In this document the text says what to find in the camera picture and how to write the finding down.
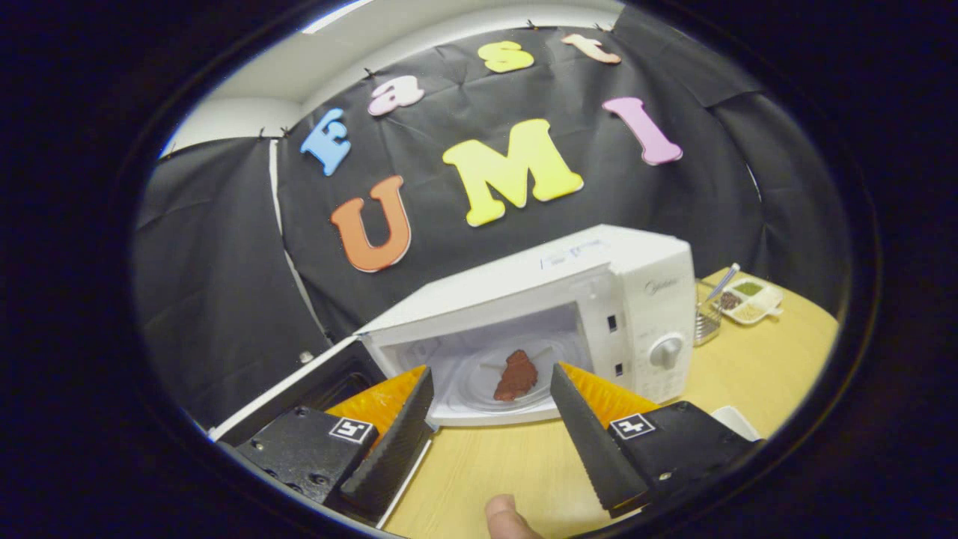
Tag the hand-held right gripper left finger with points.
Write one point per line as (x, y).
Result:
(393, 449)

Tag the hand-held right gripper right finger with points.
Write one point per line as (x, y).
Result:
(591, 449)

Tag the brown fried chicken drumstick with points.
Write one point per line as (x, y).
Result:
(516, 374)

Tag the white microwave oven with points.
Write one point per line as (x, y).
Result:
(644, 277)

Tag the glass turntable plate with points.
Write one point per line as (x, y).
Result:
(479, 385)

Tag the white rectangular dish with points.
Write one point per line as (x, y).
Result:
(737, 423)

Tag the white divided spice dish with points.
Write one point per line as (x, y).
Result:
(752, 299)

